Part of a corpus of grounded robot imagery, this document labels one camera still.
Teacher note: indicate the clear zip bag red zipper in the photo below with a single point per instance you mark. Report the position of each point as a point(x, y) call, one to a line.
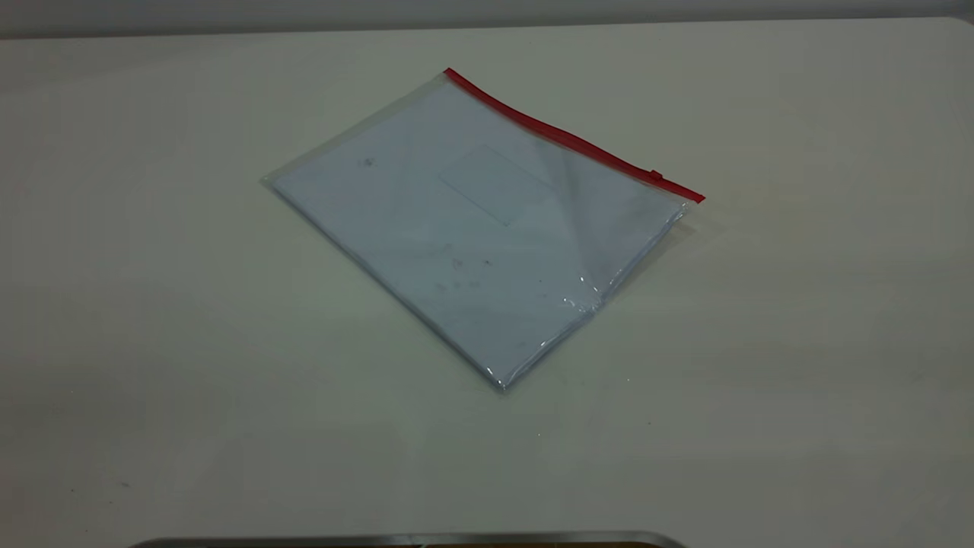
point(346, 156)

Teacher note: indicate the white paper sheets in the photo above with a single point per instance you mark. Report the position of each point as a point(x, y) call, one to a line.
point(472, 243)

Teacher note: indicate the silver metal rim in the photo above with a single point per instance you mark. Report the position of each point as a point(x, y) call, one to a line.
point(411, 540)

